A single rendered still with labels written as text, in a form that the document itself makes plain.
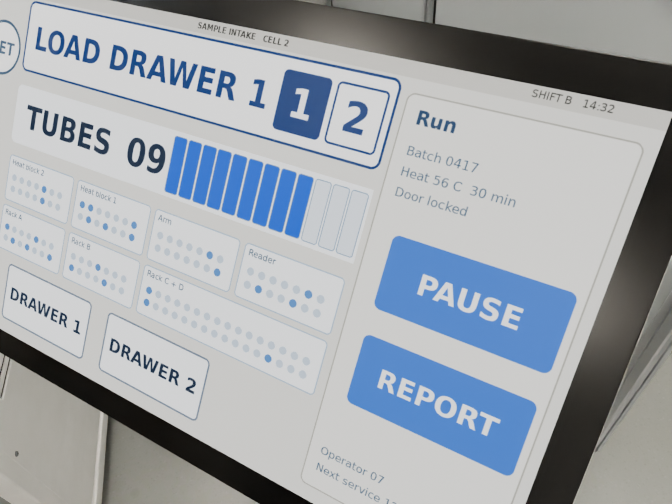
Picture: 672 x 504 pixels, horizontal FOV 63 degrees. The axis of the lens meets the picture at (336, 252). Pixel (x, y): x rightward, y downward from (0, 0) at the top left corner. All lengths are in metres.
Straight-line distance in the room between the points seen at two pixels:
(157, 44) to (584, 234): 0.29
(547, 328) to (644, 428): 1.32
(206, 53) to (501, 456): 0.29
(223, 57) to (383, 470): 0.27
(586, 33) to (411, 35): 0.82
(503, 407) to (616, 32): 0.83
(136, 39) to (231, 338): 0.21
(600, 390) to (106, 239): 0.33
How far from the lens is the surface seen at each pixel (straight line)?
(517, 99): 0.30
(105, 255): 0.43
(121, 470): 1.56
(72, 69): 0.45
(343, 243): 0.32
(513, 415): 0.31
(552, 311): 0.29
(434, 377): 0.31
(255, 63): 0.35
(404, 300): 0.31
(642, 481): 1.54
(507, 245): 0.29
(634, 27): 1.03
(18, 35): 0.50
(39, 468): 1.23
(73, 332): 0.46
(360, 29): 0.33
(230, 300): 0.36
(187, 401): 0.40
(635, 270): 0.29
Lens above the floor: 1.33
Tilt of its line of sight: 47 degrees down
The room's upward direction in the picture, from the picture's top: 5 degrees counter-clockwise
